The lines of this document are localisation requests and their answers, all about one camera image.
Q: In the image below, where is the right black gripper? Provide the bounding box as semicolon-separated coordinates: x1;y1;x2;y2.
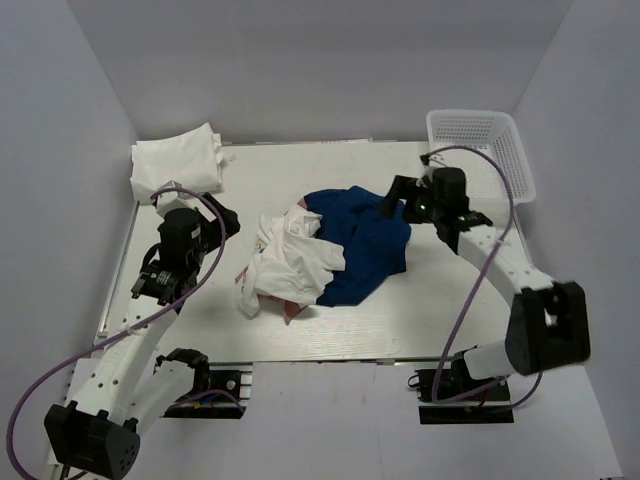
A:
376;175;444;224

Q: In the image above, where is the blue t shirt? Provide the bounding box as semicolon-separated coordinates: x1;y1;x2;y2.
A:
304;186;411;307

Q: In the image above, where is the white printed t shirt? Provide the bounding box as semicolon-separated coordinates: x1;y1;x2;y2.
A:
235;203;346;322

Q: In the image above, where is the pink t shirt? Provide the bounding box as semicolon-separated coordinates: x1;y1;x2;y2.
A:
234;204;316;323

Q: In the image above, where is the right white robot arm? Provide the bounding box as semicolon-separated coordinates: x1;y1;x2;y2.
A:
379;167;591;404

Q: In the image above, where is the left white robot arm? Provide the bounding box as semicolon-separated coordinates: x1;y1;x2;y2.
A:
44;187;240;479

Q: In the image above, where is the folded white t shirt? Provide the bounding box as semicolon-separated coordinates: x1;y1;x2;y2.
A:
130;123;226;204

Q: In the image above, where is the white plastic basket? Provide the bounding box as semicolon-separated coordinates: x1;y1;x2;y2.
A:
426;109;536;204

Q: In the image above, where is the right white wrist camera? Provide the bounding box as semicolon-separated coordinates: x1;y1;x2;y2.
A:
420;153;448;186

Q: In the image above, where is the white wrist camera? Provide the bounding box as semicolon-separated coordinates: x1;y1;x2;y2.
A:
420;153;448;186
151;181;196;218

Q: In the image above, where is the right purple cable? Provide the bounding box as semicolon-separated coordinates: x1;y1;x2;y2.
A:
419;145;544;412

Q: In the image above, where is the purple cable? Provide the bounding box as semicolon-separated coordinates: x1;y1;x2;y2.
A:
419;145;544;412
8;188;229;480

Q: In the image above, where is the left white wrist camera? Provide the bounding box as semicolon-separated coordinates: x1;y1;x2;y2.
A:
151;181;196;218

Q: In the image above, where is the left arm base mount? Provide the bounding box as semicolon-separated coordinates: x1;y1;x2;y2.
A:
163;364;253;420

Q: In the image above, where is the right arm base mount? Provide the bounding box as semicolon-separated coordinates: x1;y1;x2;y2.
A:
407;369;514;425

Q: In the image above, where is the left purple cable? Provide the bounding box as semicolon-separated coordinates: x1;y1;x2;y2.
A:
8;188;229;480

